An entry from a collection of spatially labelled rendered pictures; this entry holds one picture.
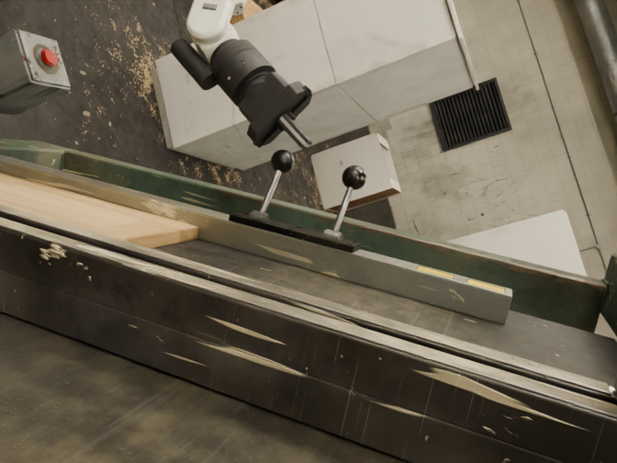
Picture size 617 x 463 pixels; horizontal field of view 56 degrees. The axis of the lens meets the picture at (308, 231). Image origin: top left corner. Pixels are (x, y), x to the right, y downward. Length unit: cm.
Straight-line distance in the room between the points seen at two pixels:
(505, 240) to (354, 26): 193
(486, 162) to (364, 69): 590
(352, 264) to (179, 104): 277
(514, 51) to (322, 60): 625
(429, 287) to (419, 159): 818
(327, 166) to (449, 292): 511
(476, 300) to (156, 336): 48
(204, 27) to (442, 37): 215
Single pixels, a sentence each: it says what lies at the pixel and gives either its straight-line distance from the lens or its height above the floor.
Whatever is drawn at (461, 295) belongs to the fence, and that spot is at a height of 166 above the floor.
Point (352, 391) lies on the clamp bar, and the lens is 39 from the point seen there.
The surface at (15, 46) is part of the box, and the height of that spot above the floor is 91.
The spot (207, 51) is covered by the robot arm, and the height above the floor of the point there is 137.
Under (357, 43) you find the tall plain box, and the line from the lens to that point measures 314.
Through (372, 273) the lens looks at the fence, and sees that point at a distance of 82.
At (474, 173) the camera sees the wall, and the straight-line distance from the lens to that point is 882.
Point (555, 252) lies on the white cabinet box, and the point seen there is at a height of 191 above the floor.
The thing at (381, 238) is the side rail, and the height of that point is 152.
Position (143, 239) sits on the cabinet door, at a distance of 78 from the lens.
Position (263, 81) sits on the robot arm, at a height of 145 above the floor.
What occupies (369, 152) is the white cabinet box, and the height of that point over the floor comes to 60.
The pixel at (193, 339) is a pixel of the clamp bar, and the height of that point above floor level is 153.
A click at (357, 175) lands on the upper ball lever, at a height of 156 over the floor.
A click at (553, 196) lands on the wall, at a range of 874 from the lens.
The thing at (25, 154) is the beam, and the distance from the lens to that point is 130.
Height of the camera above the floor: 176
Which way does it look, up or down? 20 degrees down
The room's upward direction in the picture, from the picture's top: 73 degrees clockwise
